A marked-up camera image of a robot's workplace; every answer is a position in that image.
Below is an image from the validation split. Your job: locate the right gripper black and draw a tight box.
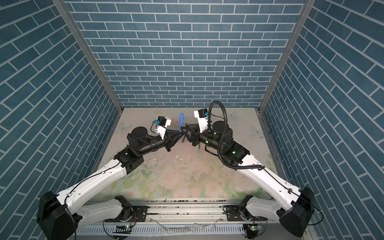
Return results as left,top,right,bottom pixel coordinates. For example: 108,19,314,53
181,123,225,154

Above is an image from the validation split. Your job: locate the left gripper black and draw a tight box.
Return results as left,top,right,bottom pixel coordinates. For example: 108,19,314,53
137,129,184,158

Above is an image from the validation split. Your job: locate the blue pen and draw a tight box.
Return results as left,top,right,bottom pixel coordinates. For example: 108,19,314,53
179,113,184,137

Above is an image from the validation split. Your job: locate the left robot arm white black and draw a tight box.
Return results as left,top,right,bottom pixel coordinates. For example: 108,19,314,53
37,126,185,240

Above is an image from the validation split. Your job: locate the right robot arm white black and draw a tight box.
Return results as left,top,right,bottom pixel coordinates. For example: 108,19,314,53
180,121,316,238

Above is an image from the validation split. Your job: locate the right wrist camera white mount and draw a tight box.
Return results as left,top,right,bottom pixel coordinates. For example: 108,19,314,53
194,109,208,133

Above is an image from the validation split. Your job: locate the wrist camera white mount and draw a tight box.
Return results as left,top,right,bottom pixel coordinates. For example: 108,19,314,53
154,116,172,140
194,109,208,133

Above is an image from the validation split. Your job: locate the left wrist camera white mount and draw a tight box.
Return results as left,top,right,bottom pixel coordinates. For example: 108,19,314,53
154,116,172,140

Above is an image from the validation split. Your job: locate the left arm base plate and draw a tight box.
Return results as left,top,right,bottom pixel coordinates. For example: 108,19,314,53
105,206,148,224

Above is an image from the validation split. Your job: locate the aluminium mounting rail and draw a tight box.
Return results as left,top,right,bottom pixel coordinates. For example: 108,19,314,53
59,200,310,226

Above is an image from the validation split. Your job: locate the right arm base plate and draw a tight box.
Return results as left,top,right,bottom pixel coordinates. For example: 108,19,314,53
222,205,267,222

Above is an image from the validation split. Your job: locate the white perforated cable tray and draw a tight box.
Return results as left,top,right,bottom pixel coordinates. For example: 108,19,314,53
77,224,245,237

